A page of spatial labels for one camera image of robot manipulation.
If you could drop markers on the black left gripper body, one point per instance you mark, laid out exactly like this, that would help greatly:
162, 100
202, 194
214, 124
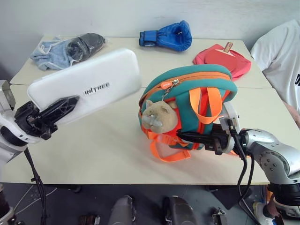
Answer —
31, 120

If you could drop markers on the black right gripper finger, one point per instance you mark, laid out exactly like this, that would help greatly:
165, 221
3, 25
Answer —
194, 137

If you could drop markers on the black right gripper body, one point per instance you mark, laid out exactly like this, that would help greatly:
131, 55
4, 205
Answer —
219, 140

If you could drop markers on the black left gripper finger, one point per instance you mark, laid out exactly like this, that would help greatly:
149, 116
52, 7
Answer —
62, 106

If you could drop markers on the white Unitree box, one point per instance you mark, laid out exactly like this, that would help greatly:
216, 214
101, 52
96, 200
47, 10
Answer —
93, 75

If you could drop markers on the orange and teal backpack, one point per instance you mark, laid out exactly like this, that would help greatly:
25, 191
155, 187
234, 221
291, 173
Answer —
187, 77

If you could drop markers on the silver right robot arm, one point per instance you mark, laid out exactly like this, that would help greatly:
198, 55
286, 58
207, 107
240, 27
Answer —
269, 152

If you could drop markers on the person's bare forearm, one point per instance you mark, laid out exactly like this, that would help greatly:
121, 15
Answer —
294, 114

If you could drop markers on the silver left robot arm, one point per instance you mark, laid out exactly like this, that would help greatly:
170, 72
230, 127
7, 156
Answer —
8, 150

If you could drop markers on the beige plush cat charm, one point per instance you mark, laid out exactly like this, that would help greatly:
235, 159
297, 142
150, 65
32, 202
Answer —
161, 116

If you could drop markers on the light blue cloth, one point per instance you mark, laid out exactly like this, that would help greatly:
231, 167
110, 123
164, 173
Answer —
52, 55

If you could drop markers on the black item in plastic bag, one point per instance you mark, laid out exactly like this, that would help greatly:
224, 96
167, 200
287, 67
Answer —
85, 44

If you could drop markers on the dark rounded grey shape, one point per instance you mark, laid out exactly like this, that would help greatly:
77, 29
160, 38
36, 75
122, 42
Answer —
123, 211
179, 211

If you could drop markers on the pink fabric pouch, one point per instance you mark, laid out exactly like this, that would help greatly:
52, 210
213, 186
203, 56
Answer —
241, 65

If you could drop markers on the white sneaker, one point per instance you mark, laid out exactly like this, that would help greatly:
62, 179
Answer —
261, 212

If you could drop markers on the red table tennis paddle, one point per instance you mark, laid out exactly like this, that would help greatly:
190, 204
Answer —
220, 57

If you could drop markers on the blue boxing glove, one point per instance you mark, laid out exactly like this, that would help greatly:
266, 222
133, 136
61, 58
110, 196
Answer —
173, 35

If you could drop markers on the person in white t-shirt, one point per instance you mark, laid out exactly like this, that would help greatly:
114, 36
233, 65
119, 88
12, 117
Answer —
279, 54

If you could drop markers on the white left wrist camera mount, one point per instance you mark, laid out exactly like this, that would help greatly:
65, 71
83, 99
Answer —
8, 126

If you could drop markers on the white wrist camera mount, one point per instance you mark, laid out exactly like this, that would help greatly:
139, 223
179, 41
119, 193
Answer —
232, 114
8, 126

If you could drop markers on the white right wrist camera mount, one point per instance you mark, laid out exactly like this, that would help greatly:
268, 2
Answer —
232, 114

